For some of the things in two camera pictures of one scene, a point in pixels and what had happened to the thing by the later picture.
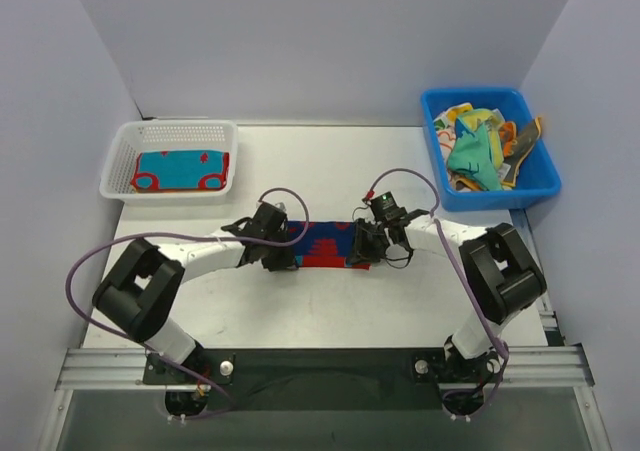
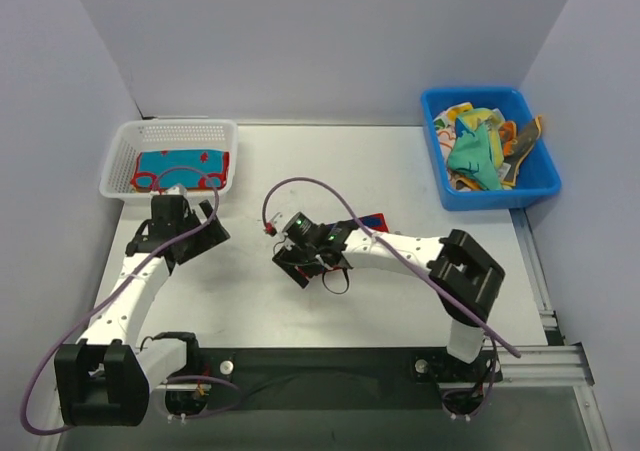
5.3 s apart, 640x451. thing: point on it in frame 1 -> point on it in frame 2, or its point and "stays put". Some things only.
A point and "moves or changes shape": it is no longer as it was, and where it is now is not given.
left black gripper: x=279 y=259 -> x=201 y=231
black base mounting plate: x=328 y=379 stays put
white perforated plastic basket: x=132 y=138 stays put
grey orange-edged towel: x=526 y=137 stays put
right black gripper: x=364 y=244 -> x=292 y=266
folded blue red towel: x=180 y=171 stays put
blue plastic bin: x=433 y=101 stays put
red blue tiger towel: x=326 y=244 moves or changes shape
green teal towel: x=471 y=155 stays put
